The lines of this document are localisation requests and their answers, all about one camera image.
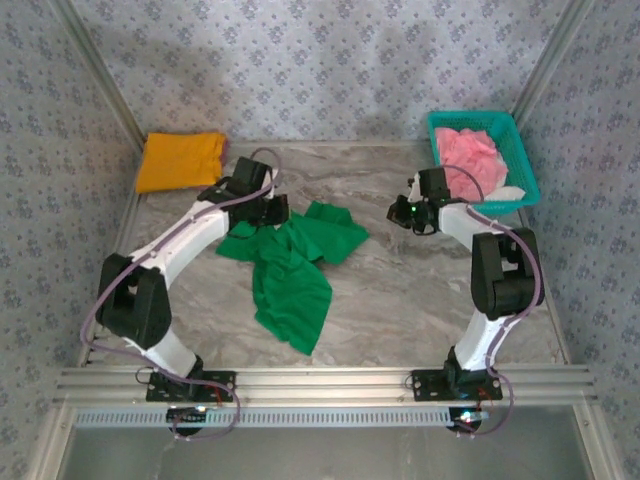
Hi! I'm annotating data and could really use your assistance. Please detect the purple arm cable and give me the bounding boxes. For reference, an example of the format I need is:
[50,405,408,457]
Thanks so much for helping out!
[439,163,546,441]
[80,146,284,444]

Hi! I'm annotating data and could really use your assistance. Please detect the aluminium table side rail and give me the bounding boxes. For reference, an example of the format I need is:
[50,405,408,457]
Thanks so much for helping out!
[519,209,571,366]
[77,144,146,369]

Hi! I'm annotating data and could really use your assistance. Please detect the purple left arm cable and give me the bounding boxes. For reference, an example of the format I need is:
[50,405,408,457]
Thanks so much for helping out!
[80,146,284,444]

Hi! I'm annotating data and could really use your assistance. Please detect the white crumpled t-shirt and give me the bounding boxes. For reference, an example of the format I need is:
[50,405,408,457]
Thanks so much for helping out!
[482,184,527,203]

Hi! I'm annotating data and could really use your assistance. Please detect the aluminium frame leg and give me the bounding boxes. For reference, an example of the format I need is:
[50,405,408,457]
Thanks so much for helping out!
[29,404,76,480]
[574,402,619,480]

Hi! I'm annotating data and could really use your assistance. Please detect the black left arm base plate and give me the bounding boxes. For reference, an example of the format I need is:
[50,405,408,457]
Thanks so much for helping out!
[145,369,237,404]

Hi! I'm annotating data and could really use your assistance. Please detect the teal plastic basket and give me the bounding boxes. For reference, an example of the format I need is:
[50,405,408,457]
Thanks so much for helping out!
[426,110,542,217]

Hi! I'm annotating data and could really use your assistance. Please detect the black controller board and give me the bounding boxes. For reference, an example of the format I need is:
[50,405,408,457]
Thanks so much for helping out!
[167,405,209,420]
[449,408,489,431]

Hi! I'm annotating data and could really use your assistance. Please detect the aluminium mounting rail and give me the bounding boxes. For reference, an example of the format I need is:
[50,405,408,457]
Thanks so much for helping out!
[52,366,599,405]

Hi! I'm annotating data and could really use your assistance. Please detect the yellow folded t-shirt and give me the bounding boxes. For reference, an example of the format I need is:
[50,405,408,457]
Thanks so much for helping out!
[134,131,229,195]

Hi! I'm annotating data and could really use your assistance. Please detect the green t-shirt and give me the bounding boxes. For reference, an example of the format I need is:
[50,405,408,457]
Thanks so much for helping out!
[214,199,371,357]

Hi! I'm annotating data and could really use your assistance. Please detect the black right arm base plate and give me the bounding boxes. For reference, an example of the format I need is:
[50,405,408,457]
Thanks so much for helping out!
[410,368,503,403]

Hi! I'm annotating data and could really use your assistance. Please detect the aluminium frame post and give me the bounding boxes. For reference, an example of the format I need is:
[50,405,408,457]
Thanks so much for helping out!
[52,0,149,151]
[512,0,596,131]

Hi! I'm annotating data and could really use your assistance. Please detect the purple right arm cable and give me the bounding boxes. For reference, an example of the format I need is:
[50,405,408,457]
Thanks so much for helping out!
[439,163,546,441]

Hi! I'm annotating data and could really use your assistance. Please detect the grey slotted cable duct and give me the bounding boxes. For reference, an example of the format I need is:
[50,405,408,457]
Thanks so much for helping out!
[69,405,494,430]

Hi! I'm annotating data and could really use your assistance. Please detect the pink crumpled t-shirt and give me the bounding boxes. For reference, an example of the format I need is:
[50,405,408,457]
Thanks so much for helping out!
[433,127,510,201]

